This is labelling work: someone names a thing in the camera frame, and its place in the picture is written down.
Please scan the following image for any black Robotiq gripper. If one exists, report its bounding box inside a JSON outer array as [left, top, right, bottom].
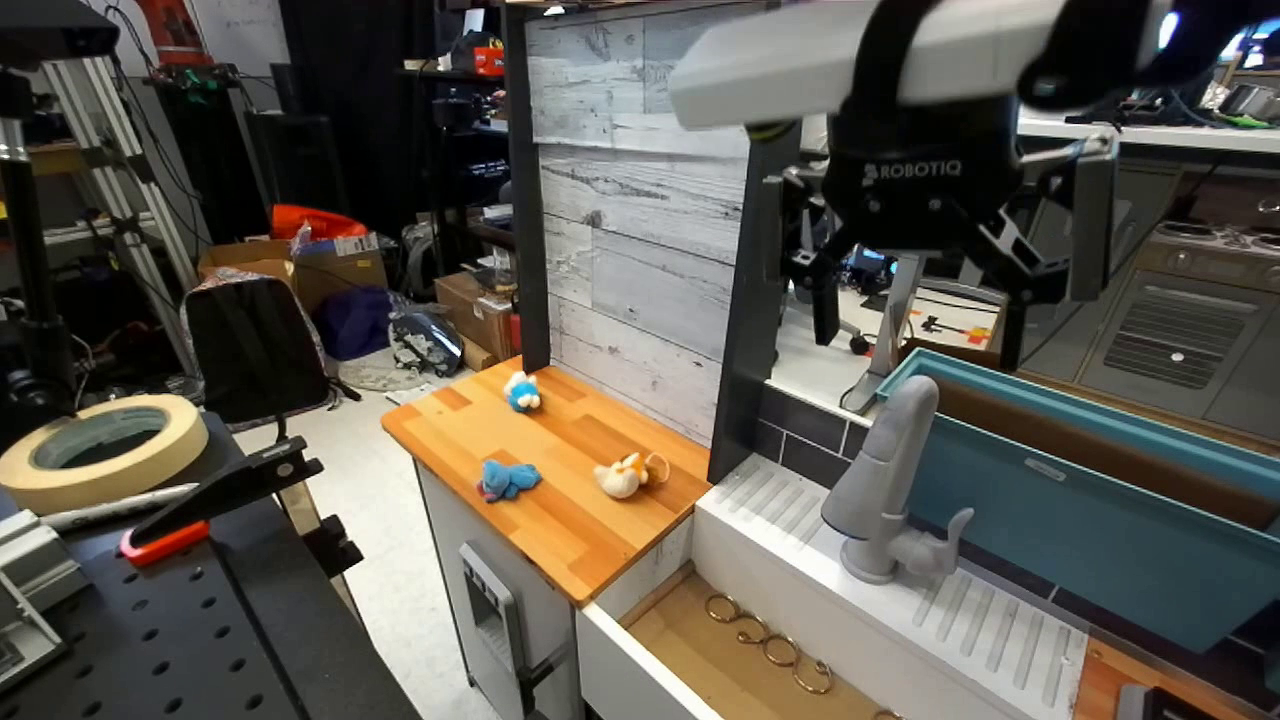
[[796, 95, 1074, 375]]

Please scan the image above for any white box with red marks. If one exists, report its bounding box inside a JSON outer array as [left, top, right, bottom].
[[852, 277, 1007, 360]]

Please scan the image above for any grey cabinet with vent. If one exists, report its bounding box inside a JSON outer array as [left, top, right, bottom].
[[1025, 223, 1280, 443]]

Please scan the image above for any white toy kitchen sink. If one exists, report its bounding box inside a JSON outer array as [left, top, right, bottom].
[[573, 453, 1092, 720]]

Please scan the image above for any grey wood-print backsplash panel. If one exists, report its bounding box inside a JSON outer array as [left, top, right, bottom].
[[506, 5, 804, 485]]

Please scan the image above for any yellow and white plush toy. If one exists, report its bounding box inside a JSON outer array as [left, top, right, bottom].
[[593, 449, 670, 502]]

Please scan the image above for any wooden-top white play kitchen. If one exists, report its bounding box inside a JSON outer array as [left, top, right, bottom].
[[380, 354, 1280, 720]]

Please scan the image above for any gold S hook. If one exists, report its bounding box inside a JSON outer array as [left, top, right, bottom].
[[760, 630, 841, 700], [700, 592, 775, 650]]

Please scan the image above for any blue and white plush toy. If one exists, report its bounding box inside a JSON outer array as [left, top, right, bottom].
[[502, 370, 547, 416]]

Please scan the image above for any small cardboard box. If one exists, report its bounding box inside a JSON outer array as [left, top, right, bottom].
[[433, 269, 525, 368]]

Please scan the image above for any blue cloth toy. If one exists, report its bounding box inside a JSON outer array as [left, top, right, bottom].
[[477, 454, 547, 507]]

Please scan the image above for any open cardboard box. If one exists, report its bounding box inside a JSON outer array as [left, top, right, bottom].
[[195, 235, 392, 314]]

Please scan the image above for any orange bag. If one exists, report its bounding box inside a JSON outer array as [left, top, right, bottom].
[[267, 199, 373, 249]]

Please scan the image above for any black chair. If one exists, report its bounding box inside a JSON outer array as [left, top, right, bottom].
[[180, 273, 337, 427]]

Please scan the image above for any beige masking tape roll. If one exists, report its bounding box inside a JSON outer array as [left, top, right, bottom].
[[0, 392, 214, 516]]

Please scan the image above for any black perforated workbench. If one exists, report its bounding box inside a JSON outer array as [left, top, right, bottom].
[[0, 412, 425, 720]]

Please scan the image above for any grey metal plates stack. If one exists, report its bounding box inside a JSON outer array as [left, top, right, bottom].
[[0, 493, 73, 695]]

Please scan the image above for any black clamp with red handle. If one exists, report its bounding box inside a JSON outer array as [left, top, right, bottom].
[[115, 435, 329, 572]]

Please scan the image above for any aluminium profile frame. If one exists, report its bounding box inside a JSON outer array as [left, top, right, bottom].
[[38, 50, 205, 392]]

